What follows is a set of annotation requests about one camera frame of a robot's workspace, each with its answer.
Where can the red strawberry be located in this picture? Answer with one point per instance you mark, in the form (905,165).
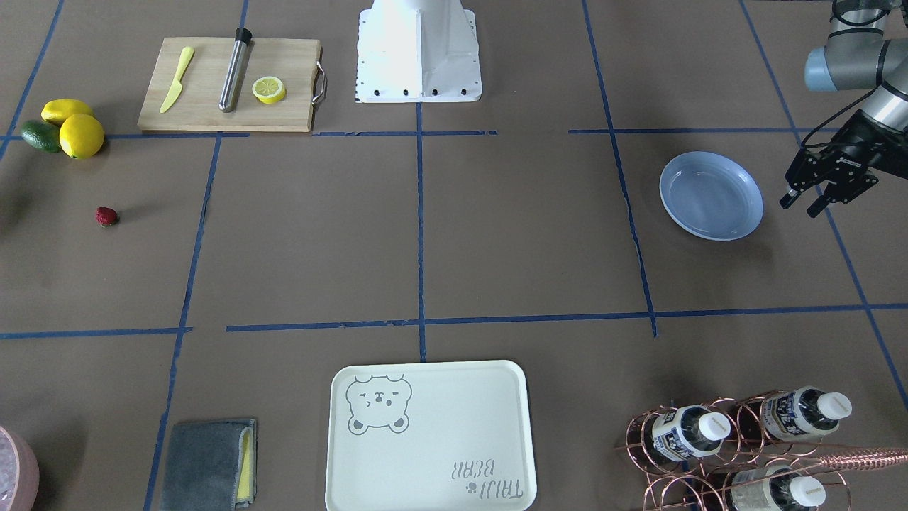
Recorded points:
(106,216)

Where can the pink bowl of ice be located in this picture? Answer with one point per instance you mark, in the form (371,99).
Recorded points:
(20,474)

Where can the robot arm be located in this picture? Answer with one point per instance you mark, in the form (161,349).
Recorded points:
(857,55)

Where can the blue round plate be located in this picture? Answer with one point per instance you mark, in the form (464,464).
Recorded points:
(711,196)

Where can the tea bottle middle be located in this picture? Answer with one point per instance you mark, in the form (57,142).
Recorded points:
(681,435)

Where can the large yellow lemon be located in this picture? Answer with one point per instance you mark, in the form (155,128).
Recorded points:
(81,136)

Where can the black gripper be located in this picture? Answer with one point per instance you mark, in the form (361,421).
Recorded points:
(853,150)

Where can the cream bear tray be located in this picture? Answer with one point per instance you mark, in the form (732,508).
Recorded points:
(430,436)

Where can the half lemon slice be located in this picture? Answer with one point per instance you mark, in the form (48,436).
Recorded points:
(269,90)

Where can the yellow plastic knife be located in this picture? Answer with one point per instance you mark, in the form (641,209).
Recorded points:
(176,86)

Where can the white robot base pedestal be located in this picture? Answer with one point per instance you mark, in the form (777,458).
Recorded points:
(418,52)

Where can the tea bottle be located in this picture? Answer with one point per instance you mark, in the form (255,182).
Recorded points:
(806,413)
(681,435)
(774,488)

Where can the grey folded cloth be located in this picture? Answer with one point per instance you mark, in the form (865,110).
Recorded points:
(211,465)

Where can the copper wire bottle rack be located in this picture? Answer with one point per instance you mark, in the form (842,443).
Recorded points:
(701,483)

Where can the green lime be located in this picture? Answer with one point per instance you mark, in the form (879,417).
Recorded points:
(42,135)

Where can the copper spiral bar spoon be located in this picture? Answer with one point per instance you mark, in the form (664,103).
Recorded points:
(851,459)

